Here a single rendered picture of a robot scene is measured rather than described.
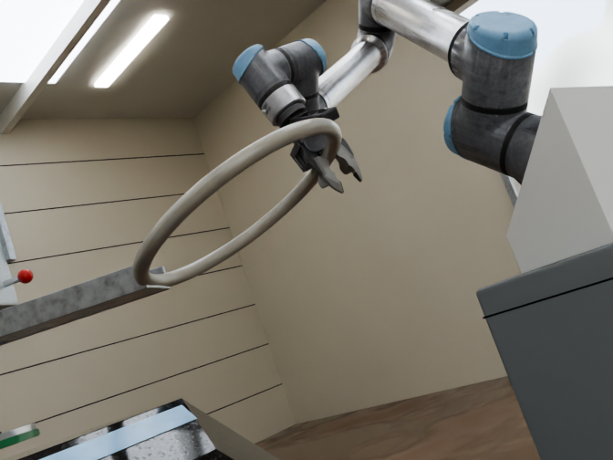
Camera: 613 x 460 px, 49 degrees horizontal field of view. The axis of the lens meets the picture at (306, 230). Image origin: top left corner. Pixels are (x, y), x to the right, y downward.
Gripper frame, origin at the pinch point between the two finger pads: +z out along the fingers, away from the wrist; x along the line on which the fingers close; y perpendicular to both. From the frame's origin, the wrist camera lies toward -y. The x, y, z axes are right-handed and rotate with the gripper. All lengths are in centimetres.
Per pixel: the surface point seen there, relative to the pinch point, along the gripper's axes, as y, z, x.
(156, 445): -14, 22, 62
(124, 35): 390, -322, -148
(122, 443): -15, 19, 65
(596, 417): -3, 66, -8
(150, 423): -11, 19, 60
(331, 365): 588, 23, -193
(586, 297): -13, 47, -17
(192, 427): -11, 23, 56
